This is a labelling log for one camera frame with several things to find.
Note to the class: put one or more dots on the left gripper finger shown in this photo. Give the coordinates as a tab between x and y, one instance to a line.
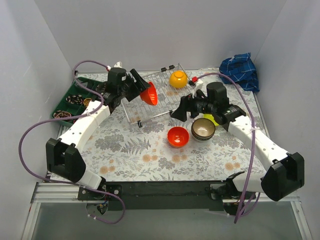
140	83
131	95

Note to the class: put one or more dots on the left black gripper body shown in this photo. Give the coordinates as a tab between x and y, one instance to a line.
132	85

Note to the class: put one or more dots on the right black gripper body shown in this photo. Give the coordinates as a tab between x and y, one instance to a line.
189	106

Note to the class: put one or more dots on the lime green bowl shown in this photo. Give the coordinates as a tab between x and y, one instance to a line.
211	118

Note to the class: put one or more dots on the orange bowl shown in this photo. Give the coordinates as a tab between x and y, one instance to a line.
150	96
178	136

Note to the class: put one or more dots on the black patterned bowl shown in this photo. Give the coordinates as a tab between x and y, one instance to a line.
203	129

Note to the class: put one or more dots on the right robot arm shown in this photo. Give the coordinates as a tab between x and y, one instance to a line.
285	172

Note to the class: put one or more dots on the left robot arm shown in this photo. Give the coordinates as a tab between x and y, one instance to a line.
63	155

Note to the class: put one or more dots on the yellow bowl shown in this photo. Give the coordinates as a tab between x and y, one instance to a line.
178	79

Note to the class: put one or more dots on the floral table mat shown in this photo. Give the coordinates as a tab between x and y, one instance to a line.
119	151

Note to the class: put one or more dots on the green compartment organizer tray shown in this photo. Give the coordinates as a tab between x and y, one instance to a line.
76	100

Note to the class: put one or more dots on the blue checked cloth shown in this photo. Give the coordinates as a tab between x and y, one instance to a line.
241	69

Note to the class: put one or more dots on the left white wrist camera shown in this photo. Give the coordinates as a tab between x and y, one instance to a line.
118	64

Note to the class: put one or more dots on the metal wire dish rack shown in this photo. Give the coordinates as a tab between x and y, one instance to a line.
138	112

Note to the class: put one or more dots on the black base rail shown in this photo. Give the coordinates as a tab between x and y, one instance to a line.
172	195

